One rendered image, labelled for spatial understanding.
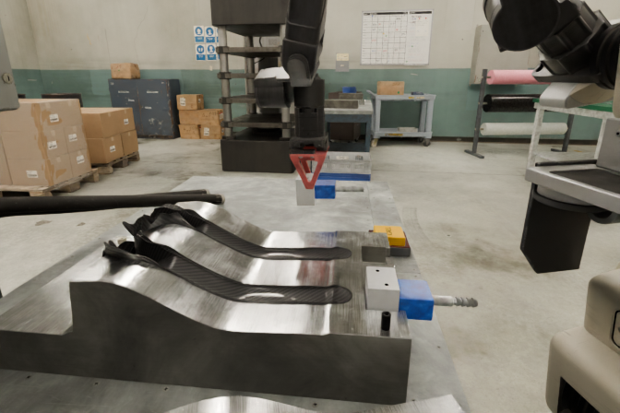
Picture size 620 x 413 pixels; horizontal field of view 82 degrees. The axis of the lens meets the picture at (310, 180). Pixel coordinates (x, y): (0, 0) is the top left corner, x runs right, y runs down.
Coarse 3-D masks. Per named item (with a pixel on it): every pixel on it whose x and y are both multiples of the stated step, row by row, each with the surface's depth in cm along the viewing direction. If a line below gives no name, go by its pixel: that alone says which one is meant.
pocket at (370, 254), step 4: (364, 248) 56; (368, 248) 56; (372, 248) 56; (376, 248) 56; (380, 248) 56; (384, 248) 56; (388, 248) 55; (364, 252) 56; (368, 252) 56; (372, 252) 56; (376, 252) 56; (380, 252) 56; (384, 252) 56; (388, 252) 56; (364, 256) 57; (368, 256) 57; (372, 256) 56; (376, 256) 56; (380, 256) 56; (384, 256) 56; (388, 256) 56; (364, 260) 57; (368, 260) 57; (372, 260) 57; (376, 260) 57; (380, 260) 57; (384, 260) 56; (388, 260) 55; (388, 264) 54
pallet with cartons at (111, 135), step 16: (96, 112) 418; (112, 112) 440; (128, 112) 481; (96, 128) 418; (112, 128) 440; (128, 128) 481; (96, 144) 424; (112, 144) 441; (128, 144) 479; (96, 160) 429; (112, 160) 442; (128, 160) 502
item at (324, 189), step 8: (312, 176) 70; (296, 184) 68; (320, 184) 69; (328, 184) 68; (296, 192) 69; (304, 192) 69; (312, 192) 68; (320, 192) 69; (328, 192) 68; (296, 200) 69; (304, 200) 69; (312, 200) 69
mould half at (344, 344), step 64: (192, 256) 48; (0, 320) 44; (64, 320) 44; (128, 320) 40; (192, 320) 39; (256, 320) 40; (320, 320) 39; (192, 384) 41; (256, 384) 40; (320, 384) 39; (384, 384) 38
